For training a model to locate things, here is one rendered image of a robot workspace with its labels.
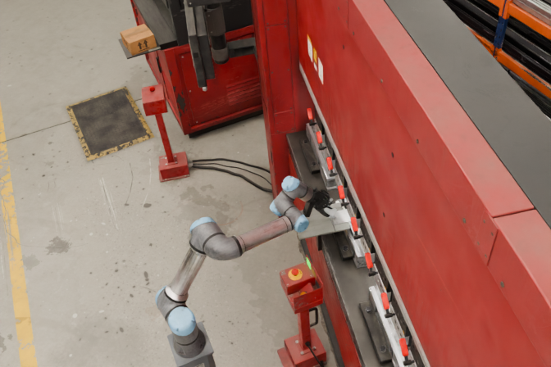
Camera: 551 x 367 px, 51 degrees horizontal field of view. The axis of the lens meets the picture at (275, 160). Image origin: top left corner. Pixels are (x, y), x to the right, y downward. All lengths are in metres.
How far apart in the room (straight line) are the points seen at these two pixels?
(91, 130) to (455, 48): 4.13
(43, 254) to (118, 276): 0.65
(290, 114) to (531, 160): 2.28
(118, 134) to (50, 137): 0.64
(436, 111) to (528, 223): 0.39
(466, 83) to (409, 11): 0.41
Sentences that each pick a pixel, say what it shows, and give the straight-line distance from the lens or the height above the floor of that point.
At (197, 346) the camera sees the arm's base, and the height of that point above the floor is 0.83.
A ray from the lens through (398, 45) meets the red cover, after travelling 1.77.
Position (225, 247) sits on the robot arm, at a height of 1.32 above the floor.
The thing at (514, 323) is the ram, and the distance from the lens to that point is 1.39.
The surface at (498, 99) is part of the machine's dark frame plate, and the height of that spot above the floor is 2.30.
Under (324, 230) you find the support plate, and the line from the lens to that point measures 2.91.
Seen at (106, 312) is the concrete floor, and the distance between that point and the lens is 4.08.
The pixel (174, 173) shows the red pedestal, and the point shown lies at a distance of 4.69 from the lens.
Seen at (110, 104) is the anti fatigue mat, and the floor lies 0.01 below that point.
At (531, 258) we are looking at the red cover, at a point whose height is 2.30.
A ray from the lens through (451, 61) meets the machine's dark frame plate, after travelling 1.72.
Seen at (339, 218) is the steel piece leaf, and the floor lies 1.00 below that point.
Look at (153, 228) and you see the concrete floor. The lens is 4.42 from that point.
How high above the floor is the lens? 3.25
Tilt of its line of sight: 43 degrees down
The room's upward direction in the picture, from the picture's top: 6 degrees counter-clockwise
